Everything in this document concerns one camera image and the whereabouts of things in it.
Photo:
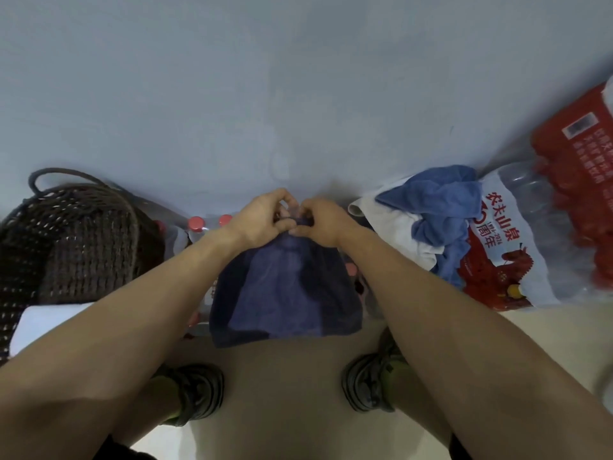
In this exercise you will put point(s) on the cream towel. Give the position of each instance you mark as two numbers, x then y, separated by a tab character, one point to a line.
392	229

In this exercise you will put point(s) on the person's left forearm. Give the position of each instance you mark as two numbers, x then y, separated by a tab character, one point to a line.
110	340

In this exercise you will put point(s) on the white towel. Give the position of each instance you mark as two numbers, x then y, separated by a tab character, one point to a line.
43	325

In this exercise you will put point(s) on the person's right hand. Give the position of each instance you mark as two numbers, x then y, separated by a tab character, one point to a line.
325	225

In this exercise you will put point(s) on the person's left grey shoe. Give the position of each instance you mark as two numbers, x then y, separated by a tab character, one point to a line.
201	388

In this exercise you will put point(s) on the person's left hand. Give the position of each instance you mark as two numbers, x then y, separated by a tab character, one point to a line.
258	222

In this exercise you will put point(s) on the dark blue towel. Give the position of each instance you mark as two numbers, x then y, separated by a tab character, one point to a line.
287	292

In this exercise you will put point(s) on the light blue towel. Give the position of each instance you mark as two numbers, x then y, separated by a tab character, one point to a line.
440	201

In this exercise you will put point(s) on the dark brown wicker basket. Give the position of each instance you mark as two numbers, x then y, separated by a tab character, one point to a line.
81	244

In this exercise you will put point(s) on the person's right grey shoe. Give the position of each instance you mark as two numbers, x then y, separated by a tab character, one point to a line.
364	383

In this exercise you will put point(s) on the person's grey shoe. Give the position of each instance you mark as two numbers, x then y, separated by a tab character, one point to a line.
201	388
364	383

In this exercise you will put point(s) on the person's right forearm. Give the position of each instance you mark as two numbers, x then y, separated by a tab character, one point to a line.
479	344

